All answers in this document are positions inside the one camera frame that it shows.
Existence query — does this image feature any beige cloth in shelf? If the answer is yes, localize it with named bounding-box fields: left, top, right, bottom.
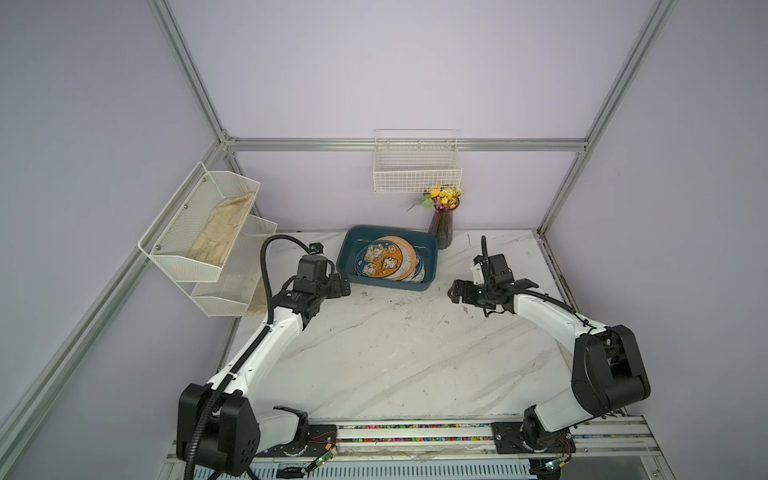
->
left=188, top=193, right=256, bottom=267

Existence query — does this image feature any white butterfly pale coaster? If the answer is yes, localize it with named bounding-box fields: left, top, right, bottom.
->
left=392, top=237, right=418, bottom=281

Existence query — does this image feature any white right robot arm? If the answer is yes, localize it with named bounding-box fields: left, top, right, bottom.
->
left=447, top=254, right=651, bottom=451

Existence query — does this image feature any teal storage box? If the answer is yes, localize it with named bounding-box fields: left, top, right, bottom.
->
left=337, top=225, right=438, bottom=291

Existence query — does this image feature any white two-tier mesh shelf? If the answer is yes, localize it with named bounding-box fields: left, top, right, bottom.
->
left=138, top=164, right=277, bottom=317

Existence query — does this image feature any yellow cat round coaster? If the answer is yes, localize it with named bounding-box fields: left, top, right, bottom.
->
left=356, top=241, right=403, bottom=278

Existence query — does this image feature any beige cloth on table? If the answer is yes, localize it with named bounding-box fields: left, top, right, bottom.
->
left=244, top=278, right=268, bottom=317

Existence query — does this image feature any glass vase with flowers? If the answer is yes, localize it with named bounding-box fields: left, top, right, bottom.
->
left=415, top=184, right=463, bottom=250

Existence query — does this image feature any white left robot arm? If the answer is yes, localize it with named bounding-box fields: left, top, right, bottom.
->
left=176, top=253, right=351, bottom=479

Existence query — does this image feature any white wire wall basket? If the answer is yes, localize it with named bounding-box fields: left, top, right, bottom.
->
left=373, top=129, right=463, bottom=194

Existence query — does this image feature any orange round coaster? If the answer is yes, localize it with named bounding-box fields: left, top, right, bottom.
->
left=376, top=235, right=419, bottom=281

